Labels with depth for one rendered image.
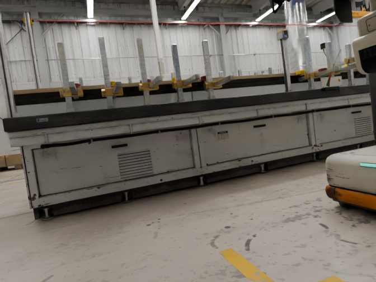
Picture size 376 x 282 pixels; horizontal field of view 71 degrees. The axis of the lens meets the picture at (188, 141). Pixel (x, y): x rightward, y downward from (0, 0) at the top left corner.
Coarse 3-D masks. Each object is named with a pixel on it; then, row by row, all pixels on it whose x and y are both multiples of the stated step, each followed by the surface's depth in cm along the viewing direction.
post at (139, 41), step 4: (136, 40) 181; (140, 40) 180; (140, 44) 180; (140, 48) 180; (140, 52) 180; (140, 56) 180; (140, 60) 180; (144, 60) 181; (140, 64) 180; (144, 64) 181; (140, 68) 180; (144, 68) 181; (140, 72) 182; (144, 72) 181; (144, 76) 181; (144, 80) 181; (144, 92) 181; (148, 92) 182; (144, 96) 181; (148, 96) 182; (144, 100) 183; (148, 100) 182
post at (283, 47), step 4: (284, 40) 222; (280, 44) 225; (284, 44) 222; (284, 48) 222; (284, 52) 222; (284, 56) 222; (284, 60) 223; (284, 64) 224; (288, 64) 223; (284, 68) 224; (288, 68) 223; (284, 72) 224; (288, 72) 223; (284, 76) 226; (288, 76) 224; (284, 80) 226; (288, 80) 224; (288, 84) 224; (288, 88) 224
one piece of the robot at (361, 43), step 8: (368, 16) 111; (360, 24) 114; (368, 24) 111; (360, 32) 115; (368, 32) 112; (360, 40) 112; (368, 40) 109; (352, 48) 116; (360, 48) 113; (360, 64) 114; (360, 72) 117; (368, 72) 116
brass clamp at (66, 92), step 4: (64, 88) 163; (68, 88) 164; (76, 88) 165; (80, 88) 166; (60, 92) 162; (64, 92) 163; (68, 92) 164; (80, 92) 166; (60, 96) 163; (64, 96) 163; (68, 96) 164; (72, 96) 166; (76, 96) 168; (80, 96) 170
